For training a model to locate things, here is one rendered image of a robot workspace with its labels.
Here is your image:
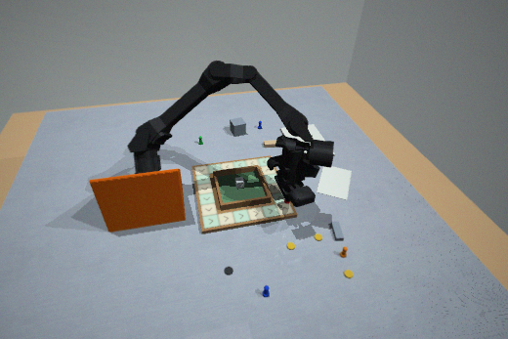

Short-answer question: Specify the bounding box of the white flat rectangular card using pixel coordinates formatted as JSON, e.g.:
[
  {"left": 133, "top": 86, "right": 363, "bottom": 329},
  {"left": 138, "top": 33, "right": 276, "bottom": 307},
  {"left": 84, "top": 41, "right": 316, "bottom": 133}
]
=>
[{"left": 280, "top": 124, "right": 325, "bottom": 142}]

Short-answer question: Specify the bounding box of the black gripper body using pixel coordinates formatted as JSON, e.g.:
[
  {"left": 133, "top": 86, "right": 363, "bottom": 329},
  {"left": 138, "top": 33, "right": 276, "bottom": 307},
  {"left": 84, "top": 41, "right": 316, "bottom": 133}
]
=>
[{"left": 267, "top": 155, "right": 316, "bottom": 207}]

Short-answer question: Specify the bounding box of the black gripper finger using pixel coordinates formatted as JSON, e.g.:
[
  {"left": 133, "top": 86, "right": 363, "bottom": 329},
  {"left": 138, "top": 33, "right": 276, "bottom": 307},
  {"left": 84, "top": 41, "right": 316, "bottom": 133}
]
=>
[
  {"left": 275, "top": 176, "right": 287, "bottom": 199},
  {"left": 282, "top": 187, "right": 290, "bottom": 202}
]

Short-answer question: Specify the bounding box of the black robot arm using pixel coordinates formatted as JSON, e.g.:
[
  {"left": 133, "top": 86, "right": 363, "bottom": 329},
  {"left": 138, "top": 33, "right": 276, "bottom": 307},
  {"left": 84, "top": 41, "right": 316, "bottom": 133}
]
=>
[{"left": 127, "top": 61, "right": 334, "bottom": 181}]

